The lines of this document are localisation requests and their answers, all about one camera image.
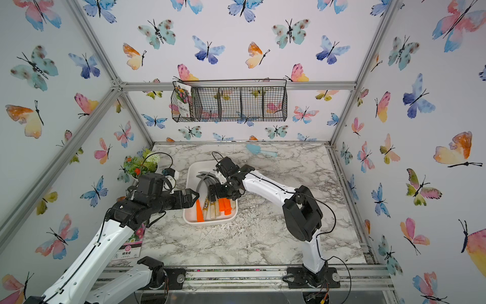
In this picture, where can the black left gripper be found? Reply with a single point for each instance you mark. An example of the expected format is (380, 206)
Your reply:
(180, 204)

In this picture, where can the white plastic storage tray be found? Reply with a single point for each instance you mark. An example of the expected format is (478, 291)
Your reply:
(189, 215)

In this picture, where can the black wire wall basket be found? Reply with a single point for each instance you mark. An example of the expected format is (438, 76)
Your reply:
(242, 101)

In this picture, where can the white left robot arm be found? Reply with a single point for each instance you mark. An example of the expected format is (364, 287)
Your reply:
(75, 285)

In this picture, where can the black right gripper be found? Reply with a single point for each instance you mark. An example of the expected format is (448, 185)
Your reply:
(219, 194)

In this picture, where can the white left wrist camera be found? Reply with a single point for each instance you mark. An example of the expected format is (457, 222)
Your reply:
(171, 175)

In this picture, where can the orange handle sickle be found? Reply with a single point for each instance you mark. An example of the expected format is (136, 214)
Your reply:
(221, 205)
(199, 211)
(228, 207)

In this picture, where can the flower seed packet on table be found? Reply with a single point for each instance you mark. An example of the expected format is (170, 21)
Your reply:
(130, 250)

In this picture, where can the potted artificial flower plant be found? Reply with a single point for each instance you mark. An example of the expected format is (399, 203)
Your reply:
(143, 162)

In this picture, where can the light blue plastic trowel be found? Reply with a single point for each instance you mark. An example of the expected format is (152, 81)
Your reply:
(256, 150)

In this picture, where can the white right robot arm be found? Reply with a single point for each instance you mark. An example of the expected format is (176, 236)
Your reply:
(300, 209)

